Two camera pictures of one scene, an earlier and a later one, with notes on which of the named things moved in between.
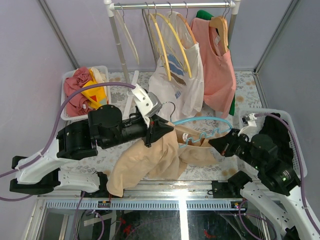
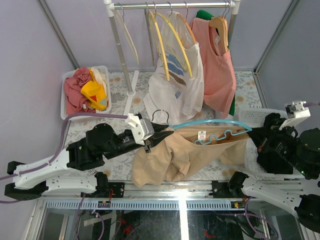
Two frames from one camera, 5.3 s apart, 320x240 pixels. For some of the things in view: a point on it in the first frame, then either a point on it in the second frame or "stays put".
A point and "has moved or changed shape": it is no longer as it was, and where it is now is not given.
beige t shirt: (167, 158) has moved or changed shape
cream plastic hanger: (126, 33) stays put
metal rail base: (149, 195) stays put
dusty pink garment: (79, 104) stays put
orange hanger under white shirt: (185, 21) stays put
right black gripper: (223, 144) → (257, 135)
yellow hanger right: (169, 21) stays put
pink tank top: (220, 88) stays put
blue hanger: (188, 138) → (245, 127)
